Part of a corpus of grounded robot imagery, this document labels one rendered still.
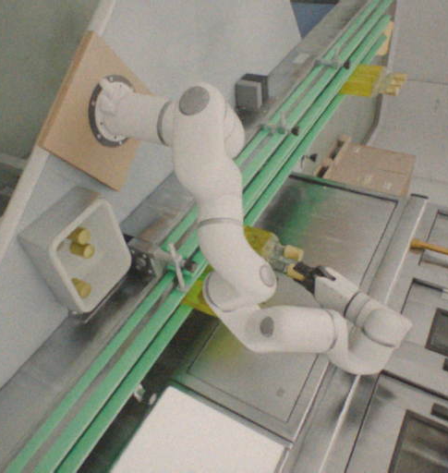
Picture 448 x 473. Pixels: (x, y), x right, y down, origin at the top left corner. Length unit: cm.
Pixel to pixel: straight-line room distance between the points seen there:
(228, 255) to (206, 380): 50
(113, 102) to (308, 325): 60
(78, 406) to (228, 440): 34
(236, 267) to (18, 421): 56
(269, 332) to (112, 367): 39
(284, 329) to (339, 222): 80
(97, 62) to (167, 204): 40
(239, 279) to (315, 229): 81
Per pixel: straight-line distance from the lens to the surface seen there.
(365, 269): 142
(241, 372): 117
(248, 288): 75
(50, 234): 93
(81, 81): 98
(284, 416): 112
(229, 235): 76
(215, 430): 111
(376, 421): 118
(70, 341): 110
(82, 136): 99
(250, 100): 153
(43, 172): 97
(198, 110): 79
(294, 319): 82
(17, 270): 100
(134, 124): 96
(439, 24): 698
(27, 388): 108
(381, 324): 99
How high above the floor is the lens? 148
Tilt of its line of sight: 26 degrees down
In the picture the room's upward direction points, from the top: 108 degrees clockwise
